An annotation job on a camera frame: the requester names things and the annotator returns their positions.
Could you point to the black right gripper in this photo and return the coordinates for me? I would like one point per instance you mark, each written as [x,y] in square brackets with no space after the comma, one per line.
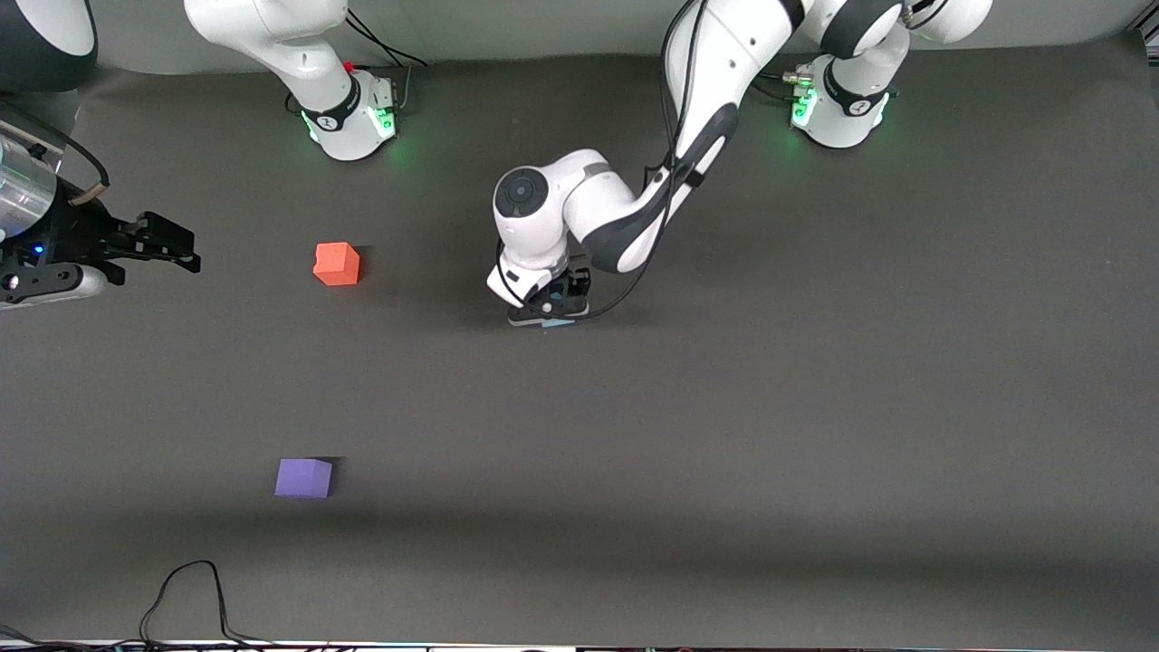
[80,237]

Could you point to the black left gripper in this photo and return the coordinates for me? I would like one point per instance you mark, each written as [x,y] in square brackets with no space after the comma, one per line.
[563,291]

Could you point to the light blue foam block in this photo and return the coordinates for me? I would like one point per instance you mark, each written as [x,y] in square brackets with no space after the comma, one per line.
[558,323]

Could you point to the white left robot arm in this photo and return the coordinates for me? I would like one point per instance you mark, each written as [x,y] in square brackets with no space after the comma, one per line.
[598,199]

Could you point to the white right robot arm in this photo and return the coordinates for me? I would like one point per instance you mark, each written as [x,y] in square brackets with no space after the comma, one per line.
[335,100]

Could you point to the orange foam block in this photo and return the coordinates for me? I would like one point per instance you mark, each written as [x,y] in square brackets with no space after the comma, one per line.
[337,264]

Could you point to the purple foam block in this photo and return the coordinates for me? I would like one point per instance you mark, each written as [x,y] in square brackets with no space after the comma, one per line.
[303,480]

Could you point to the dark grey table mat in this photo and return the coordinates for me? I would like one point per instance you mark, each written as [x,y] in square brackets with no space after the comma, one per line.
[815,407]

